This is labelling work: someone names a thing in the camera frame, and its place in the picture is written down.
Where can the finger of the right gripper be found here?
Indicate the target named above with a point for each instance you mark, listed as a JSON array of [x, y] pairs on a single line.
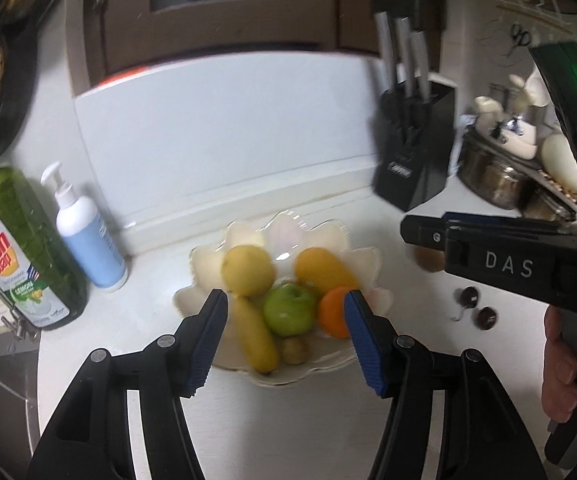
[[424, 231], [484, 221]]

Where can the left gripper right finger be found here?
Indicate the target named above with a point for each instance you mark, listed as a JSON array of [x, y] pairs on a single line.
[[484, 436]]

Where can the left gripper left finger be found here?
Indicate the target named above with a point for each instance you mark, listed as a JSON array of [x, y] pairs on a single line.
[[88, 436]]

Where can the dark plum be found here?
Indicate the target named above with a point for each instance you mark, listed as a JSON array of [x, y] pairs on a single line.
[[486, 318], [468, 299]]

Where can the yellow mango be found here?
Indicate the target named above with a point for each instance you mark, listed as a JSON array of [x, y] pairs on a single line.
[[320, 269]]

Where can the orange tangerine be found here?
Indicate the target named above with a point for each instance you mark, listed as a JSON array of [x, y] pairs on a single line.
[[331, 313]]

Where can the green apple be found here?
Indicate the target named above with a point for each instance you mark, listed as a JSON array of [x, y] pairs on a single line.
[[290, 310]]

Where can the tan longan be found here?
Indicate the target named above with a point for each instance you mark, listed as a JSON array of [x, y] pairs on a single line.
[[294, 350]]

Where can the yellow lemon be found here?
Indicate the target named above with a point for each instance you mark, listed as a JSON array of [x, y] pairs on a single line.
[[247, 270]]

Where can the yellow banana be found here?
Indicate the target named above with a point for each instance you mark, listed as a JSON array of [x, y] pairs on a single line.
[[257, 342]]

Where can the brown kiwi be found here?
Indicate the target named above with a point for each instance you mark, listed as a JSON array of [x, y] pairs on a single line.
[[429, 260]]

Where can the black kitchen scissors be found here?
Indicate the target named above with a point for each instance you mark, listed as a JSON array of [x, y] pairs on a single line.
[[405, 115]]

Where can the steel kitchen faucet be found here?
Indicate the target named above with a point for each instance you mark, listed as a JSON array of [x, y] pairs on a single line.
[[17, 335]]

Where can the person right hand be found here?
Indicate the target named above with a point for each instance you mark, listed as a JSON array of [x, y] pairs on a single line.
[[559, 391]]

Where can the large steel pot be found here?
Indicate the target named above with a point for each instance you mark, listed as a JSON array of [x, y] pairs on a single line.
[[489, 174]]

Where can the black knife block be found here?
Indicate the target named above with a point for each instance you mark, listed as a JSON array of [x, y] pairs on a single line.
[[419, 138]]

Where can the small steel pot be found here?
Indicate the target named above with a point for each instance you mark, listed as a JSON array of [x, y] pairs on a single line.
[[540, 203]]

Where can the steel sink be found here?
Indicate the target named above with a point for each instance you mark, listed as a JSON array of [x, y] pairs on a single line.
[[19, 420]]

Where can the cream ceramic pot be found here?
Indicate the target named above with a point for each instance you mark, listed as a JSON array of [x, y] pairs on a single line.
[[559, 161]]

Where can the white shell-shaped bowl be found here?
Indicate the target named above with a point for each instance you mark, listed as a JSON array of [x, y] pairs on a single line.
[[283, 238]]

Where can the hanging small scissors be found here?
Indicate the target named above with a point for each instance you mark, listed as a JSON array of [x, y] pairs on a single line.
[[520, 37]]

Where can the green dish soap bottle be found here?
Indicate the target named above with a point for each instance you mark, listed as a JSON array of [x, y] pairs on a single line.
[[39, 279]]

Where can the blue pump lotion bottle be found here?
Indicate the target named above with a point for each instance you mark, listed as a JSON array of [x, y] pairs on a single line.
[[84, 231]]

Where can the cream saucepan with handle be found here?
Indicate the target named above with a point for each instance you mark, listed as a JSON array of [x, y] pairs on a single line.
[[510, 116]]

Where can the dark brown window frame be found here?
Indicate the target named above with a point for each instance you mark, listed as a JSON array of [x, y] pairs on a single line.
[[108, 38]]

